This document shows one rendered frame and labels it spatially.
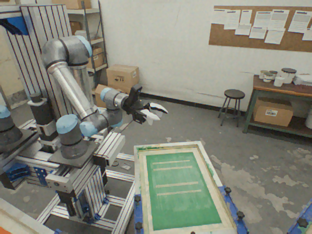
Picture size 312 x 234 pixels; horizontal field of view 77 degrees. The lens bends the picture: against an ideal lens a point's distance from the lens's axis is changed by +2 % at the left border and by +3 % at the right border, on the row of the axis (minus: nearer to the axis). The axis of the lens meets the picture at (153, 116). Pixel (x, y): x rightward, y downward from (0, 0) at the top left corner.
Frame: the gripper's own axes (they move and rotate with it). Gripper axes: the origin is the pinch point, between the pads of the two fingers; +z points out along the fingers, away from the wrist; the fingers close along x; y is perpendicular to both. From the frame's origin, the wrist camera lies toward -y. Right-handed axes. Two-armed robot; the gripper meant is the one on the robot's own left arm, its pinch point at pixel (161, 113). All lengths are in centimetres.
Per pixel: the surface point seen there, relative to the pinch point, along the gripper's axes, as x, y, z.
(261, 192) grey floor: -127, 187, 44
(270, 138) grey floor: -250, 204, 28
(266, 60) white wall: -313, 98, -21
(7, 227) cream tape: 65, 51, -52
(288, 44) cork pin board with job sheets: -322, 71, 2
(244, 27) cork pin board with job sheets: -306, 48, -65
